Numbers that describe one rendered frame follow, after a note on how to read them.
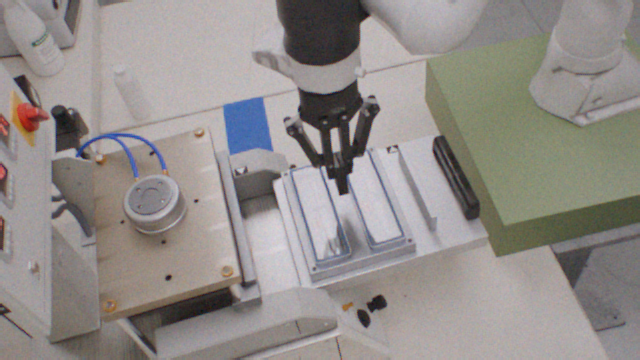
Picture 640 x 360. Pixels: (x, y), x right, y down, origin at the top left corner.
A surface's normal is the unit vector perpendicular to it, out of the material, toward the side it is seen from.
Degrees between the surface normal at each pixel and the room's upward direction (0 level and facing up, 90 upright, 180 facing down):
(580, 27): 89
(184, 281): 0
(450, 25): 90
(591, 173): 2
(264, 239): 0
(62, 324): 90
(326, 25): 88
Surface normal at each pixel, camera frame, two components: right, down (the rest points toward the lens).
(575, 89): -0.60, 0.60
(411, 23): -0.30, 0.63
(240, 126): -0.10, -0.59
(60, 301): 0.27, 0.76
